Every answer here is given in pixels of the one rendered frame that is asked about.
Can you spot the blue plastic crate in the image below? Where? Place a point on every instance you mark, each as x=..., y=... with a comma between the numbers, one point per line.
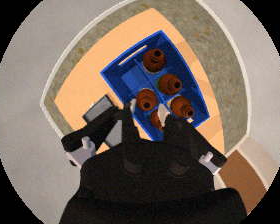
x=130, y=72

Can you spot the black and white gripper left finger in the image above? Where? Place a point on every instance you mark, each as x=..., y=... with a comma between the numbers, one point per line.
x=85, y=142

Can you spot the grey rectangular tray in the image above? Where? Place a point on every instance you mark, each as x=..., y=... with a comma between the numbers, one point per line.
x=101, y=105

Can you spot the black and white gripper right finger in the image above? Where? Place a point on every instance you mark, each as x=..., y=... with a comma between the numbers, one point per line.
x=180, y=158

